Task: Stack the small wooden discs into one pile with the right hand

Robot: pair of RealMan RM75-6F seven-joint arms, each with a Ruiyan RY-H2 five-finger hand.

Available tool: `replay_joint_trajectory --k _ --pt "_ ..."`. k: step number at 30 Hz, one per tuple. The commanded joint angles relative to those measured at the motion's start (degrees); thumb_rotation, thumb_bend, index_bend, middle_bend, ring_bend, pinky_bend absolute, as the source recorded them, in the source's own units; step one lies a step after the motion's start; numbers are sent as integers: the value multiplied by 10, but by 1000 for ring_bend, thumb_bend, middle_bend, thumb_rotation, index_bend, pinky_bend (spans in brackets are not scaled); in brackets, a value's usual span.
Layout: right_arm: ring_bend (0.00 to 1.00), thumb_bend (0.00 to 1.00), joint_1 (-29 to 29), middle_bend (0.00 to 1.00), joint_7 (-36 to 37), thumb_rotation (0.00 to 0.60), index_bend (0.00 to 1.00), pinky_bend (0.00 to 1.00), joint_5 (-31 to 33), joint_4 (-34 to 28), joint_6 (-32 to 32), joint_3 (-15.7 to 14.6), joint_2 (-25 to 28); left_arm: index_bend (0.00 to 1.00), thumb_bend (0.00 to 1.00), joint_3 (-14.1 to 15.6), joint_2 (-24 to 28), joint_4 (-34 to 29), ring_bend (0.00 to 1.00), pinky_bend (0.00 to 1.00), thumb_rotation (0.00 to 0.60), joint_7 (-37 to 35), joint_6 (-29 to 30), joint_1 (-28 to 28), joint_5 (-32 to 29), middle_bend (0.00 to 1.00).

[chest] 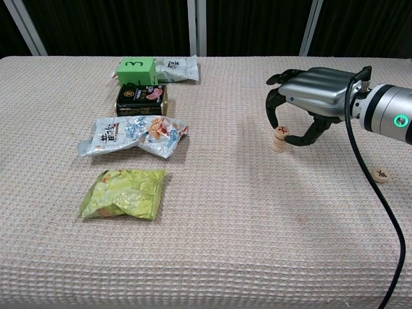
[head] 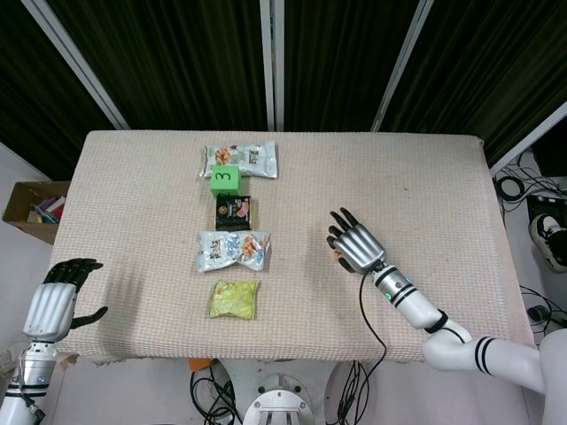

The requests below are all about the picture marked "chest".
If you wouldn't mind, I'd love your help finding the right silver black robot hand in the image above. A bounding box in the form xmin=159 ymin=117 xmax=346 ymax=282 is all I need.
xmin=265 ymin=66 xmax=361 ymax=147

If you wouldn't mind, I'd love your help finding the dark green curtain panel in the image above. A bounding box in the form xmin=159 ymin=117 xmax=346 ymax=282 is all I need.
xmin=0 ymin=0 xmax=33 ymax=60
xmin=308 ymin=0 xmax=412 ymax=61
xmin=205 ymin=0 xmax=315 ymax=58
xmin=21 ymin=0 xmax=191 ymax=58

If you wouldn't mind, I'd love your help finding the silver white snack packet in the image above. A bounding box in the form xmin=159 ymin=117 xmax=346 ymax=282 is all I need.
xmin=111 ymin=54 xmax=201 ymax=85

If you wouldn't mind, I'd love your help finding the beige waffle table cloth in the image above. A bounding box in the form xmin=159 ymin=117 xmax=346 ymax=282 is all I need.
xmin=0 ymin=56 xmax=412 ymax=309

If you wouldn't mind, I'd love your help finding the black luncheon meat tin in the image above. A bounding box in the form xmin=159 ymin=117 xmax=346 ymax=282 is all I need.
xmin=115 ymin=83 xmax=169 ymax=117

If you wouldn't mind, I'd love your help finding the green cube with number three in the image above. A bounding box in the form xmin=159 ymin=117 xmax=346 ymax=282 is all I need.
xmin=116 ymin=57 xmax=158 ymax=87

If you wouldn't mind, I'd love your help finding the white blue crumpled snack bag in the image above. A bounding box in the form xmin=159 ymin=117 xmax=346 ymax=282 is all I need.
xmin=77 ymin=115 xmax=190 ymax=160

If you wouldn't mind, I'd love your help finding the yellow green snack bag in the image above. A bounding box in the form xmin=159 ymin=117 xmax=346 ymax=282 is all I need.
xmin=79 ymin=169 xmax=167 ymax=221

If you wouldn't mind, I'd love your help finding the white double partition post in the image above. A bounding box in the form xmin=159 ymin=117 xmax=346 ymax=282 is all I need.
xmin=187 ymin=0 xmax=208 ymax=58

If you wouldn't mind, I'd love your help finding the black cable of right hand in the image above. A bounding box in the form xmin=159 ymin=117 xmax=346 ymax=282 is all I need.
xmin=343 ymin=66 xmax=407 ymax=309

